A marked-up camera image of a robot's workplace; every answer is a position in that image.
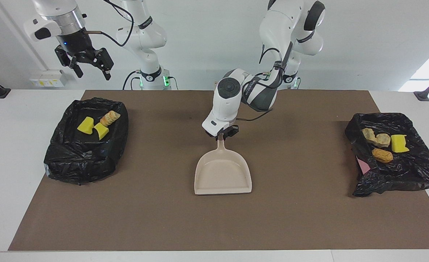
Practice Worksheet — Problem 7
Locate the beige plastic dustpan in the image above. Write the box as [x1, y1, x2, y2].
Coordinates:
[194, 135, 253, 196]

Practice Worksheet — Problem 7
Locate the croissant toy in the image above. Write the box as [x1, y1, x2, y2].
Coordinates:
[362, 128, 377, 143]
[100, 111, 121, 127]

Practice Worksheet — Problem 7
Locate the green and yellow sponge piece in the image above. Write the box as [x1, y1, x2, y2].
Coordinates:
[77, 116, 94, 135]

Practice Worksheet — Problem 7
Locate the pale striped bread roll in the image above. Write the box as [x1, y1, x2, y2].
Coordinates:
[376, 133, 391, 148]

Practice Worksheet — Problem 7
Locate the brown bread roll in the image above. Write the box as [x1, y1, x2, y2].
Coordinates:
[372, 148, 394, 163]

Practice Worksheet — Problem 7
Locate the black bag lined bin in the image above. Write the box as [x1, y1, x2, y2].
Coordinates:
[44, 97, 129, 185]

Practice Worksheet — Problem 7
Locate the black bag over pink bin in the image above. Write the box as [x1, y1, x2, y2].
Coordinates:
[345, 112, 429, 198]

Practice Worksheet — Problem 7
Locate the brown table mat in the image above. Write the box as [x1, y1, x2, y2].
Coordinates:
[8, 90, 429, 251]

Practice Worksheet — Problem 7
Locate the black base cable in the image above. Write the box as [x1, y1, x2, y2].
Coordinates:
[123, 70, 142, 90]

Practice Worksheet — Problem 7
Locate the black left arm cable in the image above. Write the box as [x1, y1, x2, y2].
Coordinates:
[236, 40, 295, 122]

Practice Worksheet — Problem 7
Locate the white wall socket box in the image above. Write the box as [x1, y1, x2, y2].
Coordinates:
[30, 70, 68, 88]

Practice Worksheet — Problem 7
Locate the white wall cable duct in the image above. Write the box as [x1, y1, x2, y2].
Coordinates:
[0, 0, 49, 71]

